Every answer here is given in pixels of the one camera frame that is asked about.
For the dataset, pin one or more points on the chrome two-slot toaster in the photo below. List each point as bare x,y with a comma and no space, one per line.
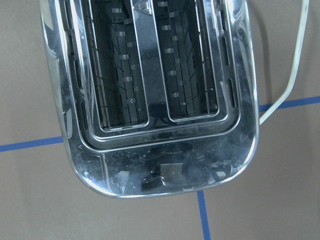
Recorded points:
153,97

